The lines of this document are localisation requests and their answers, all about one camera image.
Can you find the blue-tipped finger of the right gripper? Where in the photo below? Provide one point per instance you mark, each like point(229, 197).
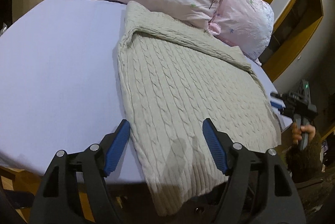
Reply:
point(278, 100)

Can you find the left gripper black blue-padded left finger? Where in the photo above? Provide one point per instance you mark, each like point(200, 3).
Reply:
point(58, 200)

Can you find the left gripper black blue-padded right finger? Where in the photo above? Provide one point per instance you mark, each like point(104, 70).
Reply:
point(276, 198)

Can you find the beige cable-knit sweater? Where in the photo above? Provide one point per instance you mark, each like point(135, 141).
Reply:
point(172, 78)

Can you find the brown fuzzy sleeve forearm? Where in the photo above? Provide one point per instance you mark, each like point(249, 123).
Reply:
point(305, 164)

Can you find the person's right hand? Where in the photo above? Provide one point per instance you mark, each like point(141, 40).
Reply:
point(298, 131)

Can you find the pink floral pillow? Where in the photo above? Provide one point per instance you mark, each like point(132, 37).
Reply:
point(244, 23)

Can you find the lavender bed sheet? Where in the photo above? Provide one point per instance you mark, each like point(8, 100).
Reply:
point(60, 87)

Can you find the wooden framed wall niche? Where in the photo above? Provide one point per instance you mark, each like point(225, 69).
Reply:
point(294, 26)

